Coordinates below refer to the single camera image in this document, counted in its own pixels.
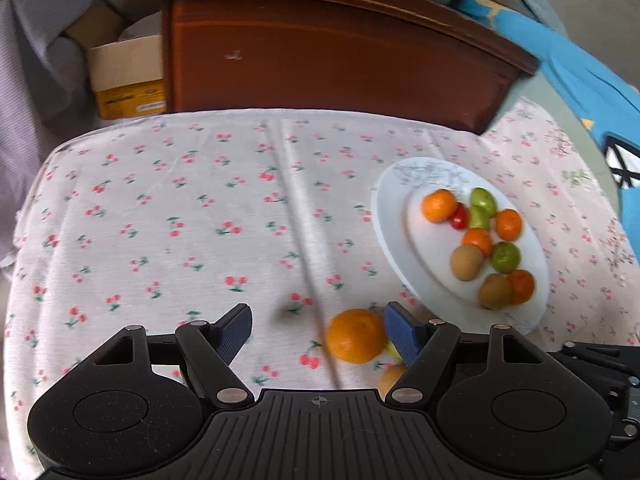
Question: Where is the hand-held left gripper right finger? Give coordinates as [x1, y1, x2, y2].
[384, 302, 550, 405]

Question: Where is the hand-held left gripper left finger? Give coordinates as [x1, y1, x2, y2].
[94, 303, 253, 408]

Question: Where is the large orange mandarin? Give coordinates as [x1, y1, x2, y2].
[326, 309, 388, 365]

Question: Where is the brown kiwi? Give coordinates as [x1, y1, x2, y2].
[450, 245, 485, 281]
[478, 273, 514, 310]

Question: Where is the white floral plate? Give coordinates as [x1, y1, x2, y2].
[371, 157, 551, 333]

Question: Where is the green lime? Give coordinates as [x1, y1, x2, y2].
[490, 241, 522, 274]

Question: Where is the pale green guava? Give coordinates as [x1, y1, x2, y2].
[468, 205, 492, 231]

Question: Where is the small orange mandarin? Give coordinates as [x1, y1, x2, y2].
[494, 208, 523, 241]

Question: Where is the cherry print tablecloth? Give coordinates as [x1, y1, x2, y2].
[0, 97, 640, 478]

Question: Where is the open cardboard box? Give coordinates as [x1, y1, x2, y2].
[62, 0, 168, 121]

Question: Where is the brown wooden headboard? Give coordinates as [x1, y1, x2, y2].
[135, 0, 541, 136]

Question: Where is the blue printed blanket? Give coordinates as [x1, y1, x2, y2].
[457, 0, 640, 191]

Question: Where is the grey ribbed cloth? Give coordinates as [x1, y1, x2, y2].
[0, 0, 96, 271]

